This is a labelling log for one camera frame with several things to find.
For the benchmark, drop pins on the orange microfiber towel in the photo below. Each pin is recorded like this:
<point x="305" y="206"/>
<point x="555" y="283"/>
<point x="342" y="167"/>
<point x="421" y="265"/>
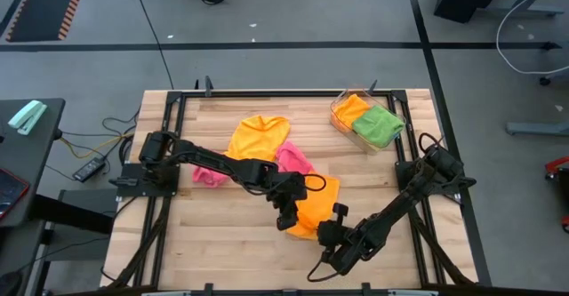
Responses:
<point x="258" y="138"/>
<point x="318" y="202"/>
<point x="351" y="109"/>

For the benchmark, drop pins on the black orange-striped floor mat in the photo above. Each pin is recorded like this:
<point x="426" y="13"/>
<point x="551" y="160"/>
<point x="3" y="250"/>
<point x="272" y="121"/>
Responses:
<point x="44" y="7"/>

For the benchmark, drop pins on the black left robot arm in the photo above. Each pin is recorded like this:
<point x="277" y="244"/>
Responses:
<point x="213" y="160"/>

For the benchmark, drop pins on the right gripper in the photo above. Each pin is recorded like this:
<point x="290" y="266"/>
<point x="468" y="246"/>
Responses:
<point x="342" y="242"/>

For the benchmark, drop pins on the red chair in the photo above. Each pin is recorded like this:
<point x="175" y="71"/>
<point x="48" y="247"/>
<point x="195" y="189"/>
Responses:
<point x="555" y="165"/>

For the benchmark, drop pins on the black metal rig frame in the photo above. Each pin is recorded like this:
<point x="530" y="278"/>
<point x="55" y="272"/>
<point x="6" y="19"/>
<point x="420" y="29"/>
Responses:
<point x="284" y="94"/>

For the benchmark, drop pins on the clear plastic bin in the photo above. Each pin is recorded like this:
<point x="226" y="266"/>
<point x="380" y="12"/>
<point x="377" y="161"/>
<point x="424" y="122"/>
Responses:
<point x="371" y="150"/>

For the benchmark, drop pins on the dark side table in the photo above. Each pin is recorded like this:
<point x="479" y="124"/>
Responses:
<point x="35" y="162"/>

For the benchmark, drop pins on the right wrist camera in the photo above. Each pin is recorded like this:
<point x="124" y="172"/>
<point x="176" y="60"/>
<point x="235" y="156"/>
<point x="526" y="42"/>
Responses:
<point x="340" y="212"/>

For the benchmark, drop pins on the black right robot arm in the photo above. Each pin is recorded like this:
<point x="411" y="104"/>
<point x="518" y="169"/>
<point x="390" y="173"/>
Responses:
<point x="400" y="207"/>

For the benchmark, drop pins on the black frame clamp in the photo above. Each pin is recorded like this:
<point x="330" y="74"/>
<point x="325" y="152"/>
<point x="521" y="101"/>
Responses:
<point x="372" y="86"/>
<point x="208" y="87"/>

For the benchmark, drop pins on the red phone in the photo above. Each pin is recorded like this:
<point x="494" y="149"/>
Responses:
<point x="11" y="191"/>

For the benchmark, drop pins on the green microfiber towel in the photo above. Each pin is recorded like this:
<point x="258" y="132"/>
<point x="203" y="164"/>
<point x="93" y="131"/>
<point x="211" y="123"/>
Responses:
<point x="378" y="125"/>

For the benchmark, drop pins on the black caster wheel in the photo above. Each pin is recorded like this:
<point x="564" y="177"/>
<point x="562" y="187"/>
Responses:
<point x="545" y="81"/>

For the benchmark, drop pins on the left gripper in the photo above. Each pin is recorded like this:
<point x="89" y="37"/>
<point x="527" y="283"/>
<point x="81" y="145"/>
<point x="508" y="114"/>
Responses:
<point x="289" y="189"/>

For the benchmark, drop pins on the dark desk leg frame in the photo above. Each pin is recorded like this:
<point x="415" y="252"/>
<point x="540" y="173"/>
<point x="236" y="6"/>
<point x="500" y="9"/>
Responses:
<point x="66" y="213"/>

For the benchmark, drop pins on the mint green stapler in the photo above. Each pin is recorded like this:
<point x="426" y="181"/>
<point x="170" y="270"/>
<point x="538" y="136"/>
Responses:
<point x="26" y="116"/>

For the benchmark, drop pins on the black power adapter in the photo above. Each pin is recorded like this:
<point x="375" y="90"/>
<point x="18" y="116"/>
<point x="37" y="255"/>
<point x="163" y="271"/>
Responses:
<point x="89" y="169"/>

